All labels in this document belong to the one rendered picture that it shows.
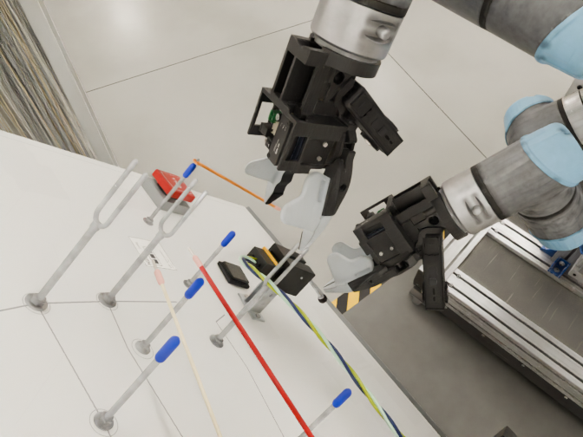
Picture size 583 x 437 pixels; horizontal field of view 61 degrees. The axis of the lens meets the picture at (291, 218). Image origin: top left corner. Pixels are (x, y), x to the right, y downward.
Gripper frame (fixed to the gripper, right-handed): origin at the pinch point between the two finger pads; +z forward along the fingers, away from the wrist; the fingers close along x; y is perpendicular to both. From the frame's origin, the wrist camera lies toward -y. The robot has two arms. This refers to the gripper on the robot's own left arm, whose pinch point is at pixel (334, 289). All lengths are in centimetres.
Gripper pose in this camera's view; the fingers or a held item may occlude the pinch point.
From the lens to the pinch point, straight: 72.7
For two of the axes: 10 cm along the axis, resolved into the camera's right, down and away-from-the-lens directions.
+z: -7.7, 4.7, 4.2
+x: -2.6, 3.7, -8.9
